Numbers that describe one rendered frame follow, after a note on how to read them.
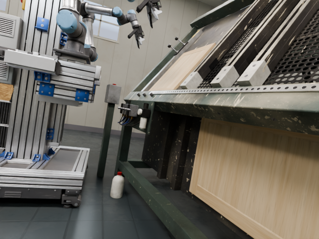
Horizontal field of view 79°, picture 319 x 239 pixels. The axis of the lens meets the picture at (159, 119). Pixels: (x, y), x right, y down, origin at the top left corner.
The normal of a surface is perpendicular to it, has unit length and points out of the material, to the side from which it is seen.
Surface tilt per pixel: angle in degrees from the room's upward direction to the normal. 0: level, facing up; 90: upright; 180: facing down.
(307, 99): 55
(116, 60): 90
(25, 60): 90
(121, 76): 90
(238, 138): 90
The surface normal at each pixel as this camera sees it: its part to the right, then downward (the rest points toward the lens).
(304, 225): -0.87, -0.13
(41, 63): 0.29, 0.08
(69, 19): 0.06, 0.18
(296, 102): -0.62, -0.67
